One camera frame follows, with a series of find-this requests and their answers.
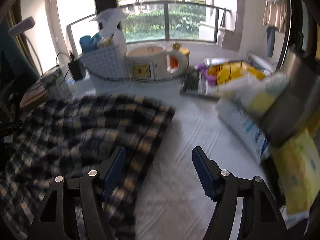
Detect navy plaid pants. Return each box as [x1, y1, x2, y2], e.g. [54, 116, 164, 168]
[1, 94, 175, 239]

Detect white blue tissue pack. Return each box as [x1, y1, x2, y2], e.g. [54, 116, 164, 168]
[215, 99, 268, 164]

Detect yellow wipes package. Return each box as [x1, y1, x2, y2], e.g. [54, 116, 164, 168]
[271, 128, 319, 215]

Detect cardboard box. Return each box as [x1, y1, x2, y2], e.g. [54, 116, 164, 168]
[20, 81, 49, 112]

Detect green white carton box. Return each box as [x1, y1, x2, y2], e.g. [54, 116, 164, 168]
[39, 67, 72, 100]

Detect dark tray with items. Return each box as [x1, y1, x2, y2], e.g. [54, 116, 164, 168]
[180, 68, 220, 100]

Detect black power adapter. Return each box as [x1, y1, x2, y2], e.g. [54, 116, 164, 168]
[68, 53, 86, 81]

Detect white woven storage basket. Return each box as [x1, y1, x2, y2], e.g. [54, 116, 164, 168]
[80, 44, 131, 82]

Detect large white mug container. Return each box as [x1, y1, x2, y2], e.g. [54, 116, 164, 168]
[125, 44, 188, 82]

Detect black balcony railing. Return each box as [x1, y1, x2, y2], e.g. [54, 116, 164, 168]
[66, 0, 232, 55]

